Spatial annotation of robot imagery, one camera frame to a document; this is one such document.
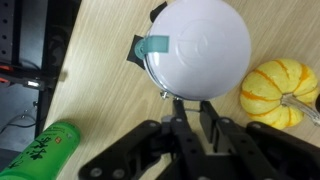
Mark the yellow orange striped pumpkin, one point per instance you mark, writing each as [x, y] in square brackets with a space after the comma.
[266, 86]

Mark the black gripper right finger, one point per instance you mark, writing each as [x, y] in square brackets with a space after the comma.
[233, 140]

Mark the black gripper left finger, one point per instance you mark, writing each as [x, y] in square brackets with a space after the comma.
[186, 143]

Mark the teal tape tab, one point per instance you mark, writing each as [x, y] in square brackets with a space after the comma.
[156, 44]

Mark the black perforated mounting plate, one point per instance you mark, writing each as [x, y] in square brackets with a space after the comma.
[8, 30]

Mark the white round tin lid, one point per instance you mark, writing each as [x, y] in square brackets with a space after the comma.
[200, 50]

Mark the green tea bottle white cap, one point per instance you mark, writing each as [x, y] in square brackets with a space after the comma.
[43, 150]

